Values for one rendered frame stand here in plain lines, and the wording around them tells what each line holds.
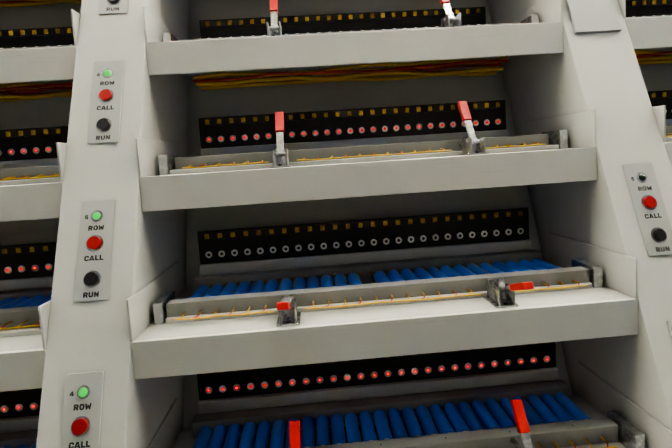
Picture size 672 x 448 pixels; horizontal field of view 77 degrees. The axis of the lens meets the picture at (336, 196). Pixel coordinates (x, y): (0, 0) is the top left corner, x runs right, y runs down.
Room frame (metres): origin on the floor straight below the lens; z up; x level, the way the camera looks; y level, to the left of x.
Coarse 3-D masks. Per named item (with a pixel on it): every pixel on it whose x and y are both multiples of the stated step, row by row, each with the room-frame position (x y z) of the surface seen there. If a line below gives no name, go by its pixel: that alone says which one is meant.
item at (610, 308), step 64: (320, 256) 0.68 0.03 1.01; (384, 256) 0.69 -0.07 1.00; (576, 256) 0.64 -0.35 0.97; (128, 320) 0.50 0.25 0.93; (256, 320) 0.55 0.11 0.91; (320, 320) 0.53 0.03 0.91; (384, 320) 0.52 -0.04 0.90; (448, 320) 0.53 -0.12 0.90; (512, 320) 0.53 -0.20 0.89; (576, 320) 0.54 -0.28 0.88
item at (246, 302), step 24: (312, 288) 0.58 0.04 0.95; (336, 288) 0.57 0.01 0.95; (360, 288) 0.56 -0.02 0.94; (384, 288) 0.57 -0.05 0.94; (408, 288) 0.57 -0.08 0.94; (432, 288) 0.57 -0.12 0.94; (456, 288) 0.57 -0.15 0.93; (480, 288) 0.58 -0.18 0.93; (552, 288) 0.57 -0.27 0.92; (168, 312) 0.56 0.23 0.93; (192, 312) 0.56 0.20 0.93; (216, 312) 0.55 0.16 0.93; (264, 312) 0.55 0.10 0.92
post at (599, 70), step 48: (528, 0) 0.61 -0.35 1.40; (576, 48) 0.54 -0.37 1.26; (624, 48) 0.54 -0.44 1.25; (528, 96) 0.67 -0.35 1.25; (576, 96) 0.55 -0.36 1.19; (624, 96) 0.54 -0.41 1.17; (624, 144) 0.54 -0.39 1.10; (576, 192) 0.60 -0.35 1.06; (624, 192) 0.54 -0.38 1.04; (576, 240) 0.63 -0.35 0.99; (624, 240) 0.54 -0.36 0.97; (624, 336) 0.58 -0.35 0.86; (576, 384) 0.72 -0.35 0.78; (624, 384) 0.60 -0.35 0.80
